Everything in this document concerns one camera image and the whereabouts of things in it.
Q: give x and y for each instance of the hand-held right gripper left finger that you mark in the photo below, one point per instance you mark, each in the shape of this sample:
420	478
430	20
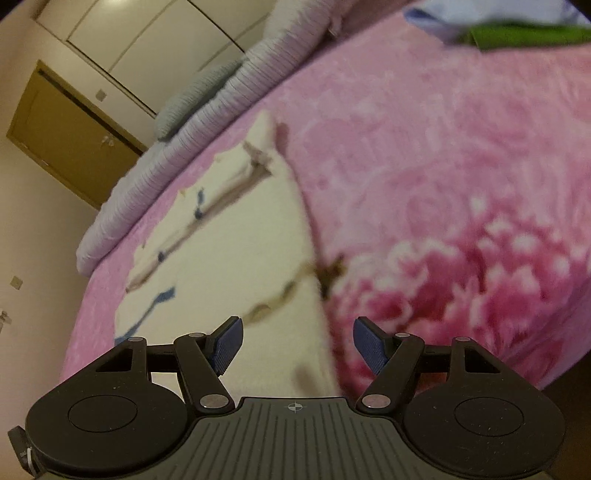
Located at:
228	344

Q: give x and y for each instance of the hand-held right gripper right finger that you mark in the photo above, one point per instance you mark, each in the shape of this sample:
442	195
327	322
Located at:
369	344

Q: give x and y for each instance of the white fleece garment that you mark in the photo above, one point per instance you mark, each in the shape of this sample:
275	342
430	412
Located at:
240	240

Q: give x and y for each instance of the pink floral blanket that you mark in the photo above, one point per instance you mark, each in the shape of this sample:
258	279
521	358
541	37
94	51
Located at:
415	161

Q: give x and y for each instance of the grey striped quilt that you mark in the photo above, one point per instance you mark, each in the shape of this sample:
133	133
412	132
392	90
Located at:
184	147

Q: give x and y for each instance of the grey pillow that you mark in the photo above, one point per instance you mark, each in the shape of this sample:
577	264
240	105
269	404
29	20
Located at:
194	97

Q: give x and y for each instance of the brown wooden door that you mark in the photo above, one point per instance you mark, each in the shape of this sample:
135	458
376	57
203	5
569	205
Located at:
60	134

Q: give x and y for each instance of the cream wardrobe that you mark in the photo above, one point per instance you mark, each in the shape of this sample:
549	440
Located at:
138	37

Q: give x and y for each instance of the light blue garment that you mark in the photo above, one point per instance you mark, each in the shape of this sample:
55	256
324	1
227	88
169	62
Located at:
443	18

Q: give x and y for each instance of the green garment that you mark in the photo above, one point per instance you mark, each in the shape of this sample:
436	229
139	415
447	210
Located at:
521	34

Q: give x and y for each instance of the brown wall plate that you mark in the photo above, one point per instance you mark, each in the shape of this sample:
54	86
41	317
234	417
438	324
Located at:
16	281

